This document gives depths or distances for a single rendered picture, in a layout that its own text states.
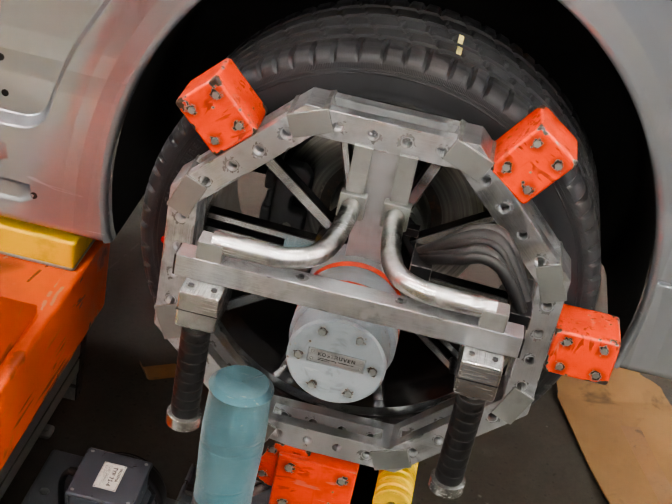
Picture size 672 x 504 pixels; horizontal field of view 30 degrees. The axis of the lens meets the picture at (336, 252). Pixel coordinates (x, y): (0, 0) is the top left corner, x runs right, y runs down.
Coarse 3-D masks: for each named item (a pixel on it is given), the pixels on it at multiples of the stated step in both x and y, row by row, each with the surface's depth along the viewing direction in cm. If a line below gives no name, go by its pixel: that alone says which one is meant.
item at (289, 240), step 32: (224, 192) 190; (416, 192) 172; (224, 224) 181; (256, 224) 179; (320, 224) 183; (448, 224) 175; (480, 288) 178; (224, 320) 187; (256, 320) 195; (288, 320) 201; (256, 352) 190; (416, 352) 200; (448, 352) 186; (288, 384) 189; (384, 384) 190; (416, 384) 192; (448, 384) 187
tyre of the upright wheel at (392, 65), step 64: (384, 0) 178; (256, 64) 166; (320, 64) 163; (384, 64) 161; (448, 64) 162; (512, 64) 172; (192, 128) 170; (576, 128) 179; (576, 192) 166; (576, 256) 170
